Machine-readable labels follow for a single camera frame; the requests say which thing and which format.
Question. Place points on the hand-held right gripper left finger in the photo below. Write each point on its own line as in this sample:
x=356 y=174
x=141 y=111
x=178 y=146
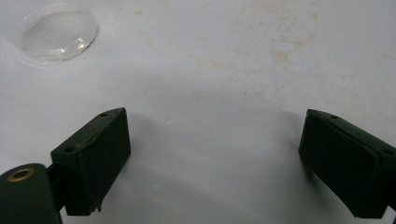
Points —
x=93 y=161

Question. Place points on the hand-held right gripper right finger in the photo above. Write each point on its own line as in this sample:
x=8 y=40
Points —
x=348 y=168

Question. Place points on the clear plastic cup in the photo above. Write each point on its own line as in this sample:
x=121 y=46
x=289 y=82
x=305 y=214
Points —
x=59 y=32

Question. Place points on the white table mat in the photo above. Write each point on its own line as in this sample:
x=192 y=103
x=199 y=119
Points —
x=218 y=77

